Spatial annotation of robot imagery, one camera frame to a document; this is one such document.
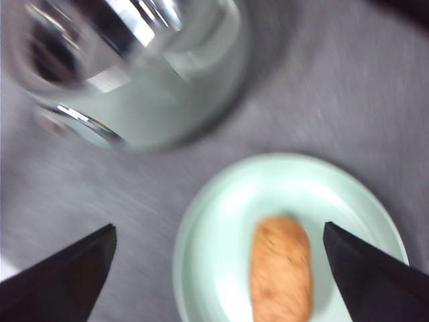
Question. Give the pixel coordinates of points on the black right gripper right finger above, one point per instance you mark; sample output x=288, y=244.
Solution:
x=376, y=288

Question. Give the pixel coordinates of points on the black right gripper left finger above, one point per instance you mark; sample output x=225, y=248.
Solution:
x=64, y=286

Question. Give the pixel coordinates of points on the brown potato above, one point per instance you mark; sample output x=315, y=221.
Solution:
x=281, y=283

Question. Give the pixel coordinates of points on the green plate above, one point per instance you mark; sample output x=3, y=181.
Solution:
x=213, y=251

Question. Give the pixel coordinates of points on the green electric steamer pot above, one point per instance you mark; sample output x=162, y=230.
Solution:
x=144, y=75

